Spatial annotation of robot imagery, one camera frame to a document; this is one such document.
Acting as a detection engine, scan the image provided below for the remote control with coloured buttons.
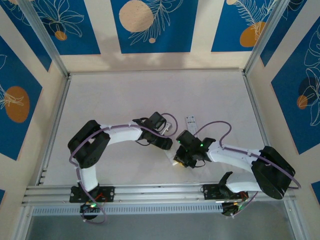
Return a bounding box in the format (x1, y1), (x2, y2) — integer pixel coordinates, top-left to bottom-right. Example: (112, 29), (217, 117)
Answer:
(184, 115), (199, 136)

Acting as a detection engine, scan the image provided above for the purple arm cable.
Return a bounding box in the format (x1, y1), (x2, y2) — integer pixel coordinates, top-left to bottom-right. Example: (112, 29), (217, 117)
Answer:
(193, 121), (302, 220)
(69, 112), (179, 225)

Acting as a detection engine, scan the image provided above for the black base controller board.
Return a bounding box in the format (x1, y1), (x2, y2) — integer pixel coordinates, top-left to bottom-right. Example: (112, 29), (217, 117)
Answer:
(79, 201), (101, 221)
(221, 199), (247, 218)

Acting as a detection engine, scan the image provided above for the grey slotted cable duct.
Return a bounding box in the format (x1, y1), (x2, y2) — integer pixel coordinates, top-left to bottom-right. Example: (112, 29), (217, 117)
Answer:
(32, 202), (225, 216)

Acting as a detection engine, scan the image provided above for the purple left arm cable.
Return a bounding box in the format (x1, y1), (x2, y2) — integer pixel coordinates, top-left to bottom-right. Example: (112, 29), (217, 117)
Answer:
(69, 112), (179, 225)

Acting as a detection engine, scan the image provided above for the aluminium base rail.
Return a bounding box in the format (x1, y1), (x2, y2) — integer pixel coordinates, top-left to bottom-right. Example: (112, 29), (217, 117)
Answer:
(23, 181), (295, 206)

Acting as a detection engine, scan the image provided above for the aluminium table edge rail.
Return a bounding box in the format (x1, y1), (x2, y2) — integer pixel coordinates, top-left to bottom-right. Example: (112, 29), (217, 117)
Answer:
(241, 71), (283, 181)
(36, 73), (73, 187)

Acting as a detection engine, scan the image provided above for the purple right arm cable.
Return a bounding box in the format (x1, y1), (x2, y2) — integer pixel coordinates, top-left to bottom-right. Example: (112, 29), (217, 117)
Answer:
(193, 121), (302, 220)

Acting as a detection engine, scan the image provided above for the aluminium frame post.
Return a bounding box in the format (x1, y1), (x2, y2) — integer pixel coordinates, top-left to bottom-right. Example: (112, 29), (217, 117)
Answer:
(18, 0), (71, 78)
(243, 0), (295, 76)

